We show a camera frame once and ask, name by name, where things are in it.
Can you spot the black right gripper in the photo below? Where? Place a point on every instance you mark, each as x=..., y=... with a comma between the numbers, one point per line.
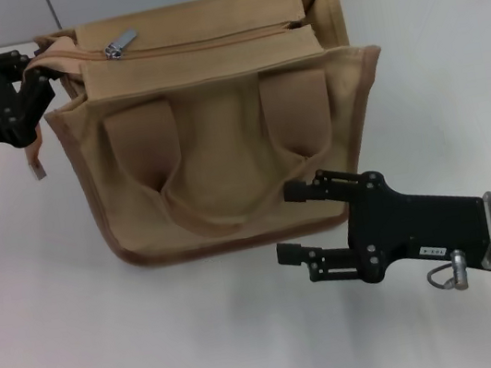
x=420, y=226

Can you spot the khaki fabric food bag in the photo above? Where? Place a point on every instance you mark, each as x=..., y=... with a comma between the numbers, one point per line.
x=221, y=150

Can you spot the silver metal zipper pull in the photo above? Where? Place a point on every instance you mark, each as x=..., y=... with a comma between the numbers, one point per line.
x=125, y=37

